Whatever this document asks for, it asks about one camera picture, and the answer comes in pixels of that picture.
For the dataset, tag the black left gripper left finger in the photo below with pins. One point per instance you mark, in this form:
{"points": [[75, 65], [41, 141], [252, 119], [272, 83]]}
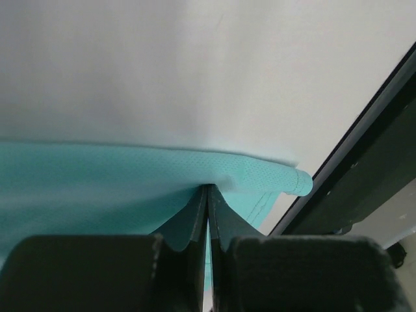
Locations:
{"points": [[162, 271]]}

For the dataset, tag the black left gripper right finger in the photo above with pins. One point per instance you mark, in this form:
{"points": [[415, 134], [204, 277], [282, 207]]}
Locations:
{"points": [[253, 272]]}

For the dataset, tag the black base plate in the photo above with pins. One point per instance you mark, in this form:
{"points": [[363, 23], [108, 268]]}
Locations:
{"points": [[372, 162]]}

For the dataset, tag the teal green t shirt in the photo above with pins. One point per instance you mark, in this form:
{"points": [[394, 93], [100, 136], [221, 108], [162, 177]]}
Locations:
{"points": [[86, 189]]}

